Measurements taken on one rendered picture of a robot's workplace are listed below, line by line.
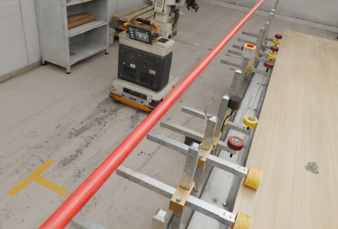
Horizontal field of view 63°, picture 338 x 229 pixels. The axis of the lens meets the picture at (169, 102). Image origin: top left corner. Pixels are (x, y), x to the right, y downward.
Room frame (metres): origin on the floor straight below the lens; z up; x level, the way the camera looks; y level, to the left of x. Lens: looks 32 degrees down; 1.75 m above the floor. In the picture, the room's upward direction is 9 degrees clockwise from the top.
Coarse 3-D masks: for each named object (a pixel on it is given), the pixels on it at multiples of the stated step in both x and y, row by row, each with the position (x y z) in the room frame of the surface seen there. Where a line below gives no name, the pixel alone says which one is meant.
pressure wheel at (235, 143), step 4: (232, 136) 1.14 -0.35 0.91; (236, 136) 1.14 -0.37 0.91; (228, 140) 1.10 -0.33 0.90; (232, 140) 1.11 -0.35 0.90; (236, 140) 1.10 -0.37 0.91; (240, 140) 1.11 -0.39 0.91; (228, 144) 1.09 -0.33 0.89; (232, 144) 1.07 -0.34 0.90; (236, 144) 1.07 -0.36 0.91; (240, 144) 1.08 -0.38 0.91; (232, 148) 1.07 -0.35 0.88; (236, 148) 1.07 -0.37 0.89; (240, 148) 1.07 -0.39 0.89
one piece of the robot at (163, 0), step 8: (152, 0) 2.97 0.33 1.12; (160, 0) 2.95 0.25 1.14; (168, 0) 2.91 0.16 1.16; (176, 0) 2.97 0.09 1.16; (152, 8) 2.96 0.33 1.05; (160, 8) 2.93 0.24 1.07; (168, 8) 2.98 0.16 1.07; (160, 16) 2.98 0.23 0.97; (168, 16) 3.04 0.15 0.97; (160, 24) 2.99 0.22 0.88; (168, 24) 2.97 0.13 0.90; (160, 32) 2.98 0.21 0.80; (168, 32) 2.99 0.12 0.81
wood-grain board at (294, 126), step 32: (288, 32) 3.44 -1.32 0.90; (288, 64) 2.32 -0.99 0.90; (320, 64) 2.45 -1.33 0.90; (288, 96) 1.70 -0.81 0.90; (320, 96) 1.78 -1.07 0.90; (256, 128) 1.25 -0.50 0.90; (288, 128) 1.30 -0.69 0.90; (320, 128) 1.36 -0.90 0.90; (256, 160) 0.99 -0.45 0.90; (288, 160) 1.03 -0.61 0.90; (320, 160) 1.07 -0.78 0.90; (256, 192) 0.79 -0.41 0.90; (288, 192) 0.82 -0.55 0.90; (320, 192) 0.85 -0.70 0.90; (256, 224) 0.64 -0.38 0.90; (288, 224) 0.66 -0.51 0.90; (320, 224) 0.69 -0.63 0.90
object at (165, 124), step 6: (162, 120) 1.24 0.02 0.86; (162, 126) 1.22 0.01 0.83; (168, 126) 1.21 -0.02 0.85; (174, 126) 1.21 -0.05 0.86; (180, 126) 1.21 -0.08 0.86; (180, 132) 1.19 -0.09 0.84; (186, 132) 1.18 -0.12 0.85; (192, 132) 1.18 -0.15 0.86; (198, 132) 1.19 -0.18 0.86; (198, 138) 1.15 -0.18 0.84; (222, 144) 1.12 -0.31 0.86; (228, 150) 1.10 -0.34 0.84; (234, 150) 1.09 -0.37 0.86
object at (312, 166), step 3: (309, 162) 1.02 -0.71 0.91; (312, 162) 1.03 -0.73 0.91; (315, 162) 1.03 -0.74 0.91; (306, 165) 1.01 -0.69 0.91; (309, 165) 0.99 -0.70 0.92; (312, 165) 1.02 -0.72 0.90; (315, 165) 1.00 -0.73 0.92; (306, 168) 0.98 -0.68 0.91; (309, 168) 0.98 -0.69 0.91; (312, 168) 0.99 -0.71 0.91; (315, 168) 0.99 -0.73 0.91; (318, 168) 1.00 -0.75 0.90; (312, 171) 0.97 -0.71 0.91; (315, 171) 0.96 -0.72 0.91; (318, 171) 0.97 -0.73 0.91
